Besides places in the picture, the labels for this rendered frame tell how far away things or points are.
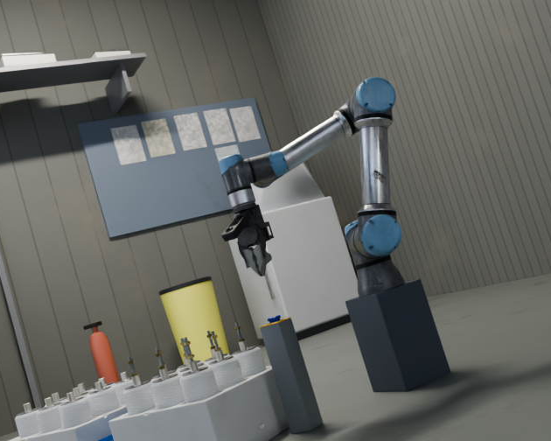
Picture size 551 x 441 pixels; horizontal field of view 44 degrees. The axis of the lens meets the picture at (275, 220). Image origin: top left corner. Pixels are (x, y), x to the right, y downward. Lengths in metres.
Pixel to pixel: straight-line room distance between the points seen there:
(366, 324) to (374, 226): 0.34
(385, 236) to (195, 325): 2.94
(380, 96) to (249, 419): 1.01
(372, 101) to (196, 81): 3.95
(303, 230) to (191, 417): 3.25
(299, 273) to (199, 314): 0.76
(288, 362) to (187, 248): 3.58
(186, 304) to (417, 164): 1.89
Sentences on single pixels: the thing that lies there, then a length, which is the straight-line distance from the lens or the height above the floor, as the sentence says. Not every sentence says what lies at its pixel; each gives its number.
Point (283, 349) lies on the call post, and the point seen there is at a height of 0.24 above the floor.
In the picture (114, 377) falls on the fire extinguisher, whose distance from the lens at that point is 4.83.
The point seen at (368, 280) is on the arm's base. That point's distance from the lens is 2.16.
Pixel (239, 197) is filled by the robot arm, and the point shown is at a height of 0.69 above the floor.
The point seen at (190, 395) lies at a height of 0.20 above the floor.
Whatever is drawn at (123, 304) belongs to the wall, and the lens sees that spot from 5.27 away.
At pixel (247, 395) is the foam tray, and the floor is 0.14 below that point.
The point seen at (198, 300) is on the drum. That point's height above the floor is 0.47.
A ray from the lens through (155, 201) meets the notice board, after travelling 5.45.
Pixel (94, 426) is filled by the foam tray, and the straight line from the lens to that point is 2.32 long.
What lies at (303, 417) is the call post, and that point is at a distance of 2.00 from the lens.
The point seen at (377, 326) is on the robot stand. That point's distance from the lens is 2.15.
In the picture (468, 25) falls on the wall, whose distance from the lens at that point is 4.56.
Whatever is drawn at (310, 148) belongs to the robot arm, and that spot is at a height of 0.79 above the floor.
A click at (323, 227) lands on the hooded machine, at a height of 0.72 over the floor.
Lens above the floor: 0.41
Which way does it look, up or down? 5 degrees up
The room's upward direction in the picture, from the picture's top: 17 degrees counter-clockwise
